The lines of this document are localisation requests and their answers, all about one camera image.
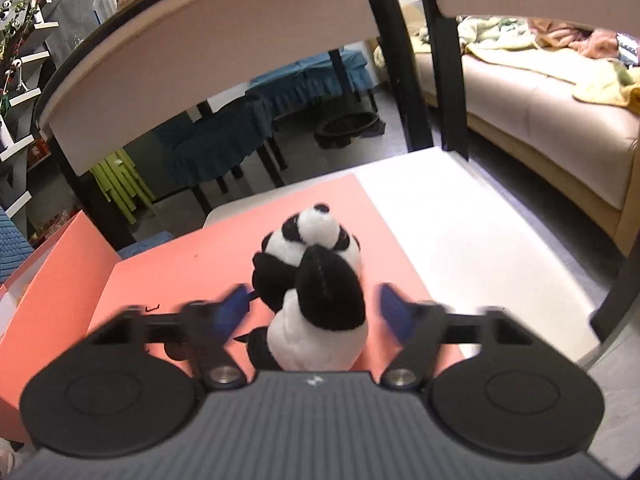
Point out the panda plush toy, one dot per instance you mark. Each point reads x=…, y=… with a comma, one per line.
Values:
x=320, y=310

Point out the pink blanket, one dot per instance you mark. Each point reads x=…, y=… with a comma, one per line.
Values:
x=595, y=40

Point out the pink cardboard box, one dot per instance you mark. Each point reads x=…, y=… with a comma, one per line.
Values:
x=45, y=320

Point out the green plastic stools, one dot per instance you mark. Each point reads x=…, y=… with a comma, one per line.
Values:
x=120, y=180

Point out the clear water bottle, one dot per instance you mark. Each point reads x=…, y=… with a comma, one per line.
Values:
x=104, y=5

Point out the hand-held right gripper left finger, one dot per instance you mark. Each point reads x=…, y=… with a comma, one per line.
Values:
x=234, y=310

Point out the blue covered chair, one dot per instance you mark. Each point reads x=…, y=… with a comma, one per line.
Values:
x=215, y=145
x=310, y=77

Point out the white ladder shelf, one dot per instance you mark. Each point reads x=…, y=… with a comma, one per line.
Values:
x=20, y=95

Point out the artificial vine with flowers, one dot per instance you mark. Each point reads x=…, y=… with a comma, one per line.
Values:
x=17, y=20

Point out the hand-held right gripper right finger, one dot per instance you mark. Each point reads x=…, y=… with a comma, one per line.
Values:
x=394, y=310

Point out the beige sofa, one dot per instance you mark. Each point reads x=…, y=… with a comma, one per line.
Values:
x=540, y=130

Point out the blue ribbed cushion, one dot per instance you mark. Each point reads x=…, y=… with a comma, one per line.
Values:
x=12, y=245

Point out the black pet bed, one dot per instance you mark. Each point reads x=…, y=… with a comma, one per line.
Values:
x=345, y=127

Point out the grey paper bag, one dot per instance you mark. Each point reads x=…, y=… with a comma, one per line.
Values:
x=75, y=25

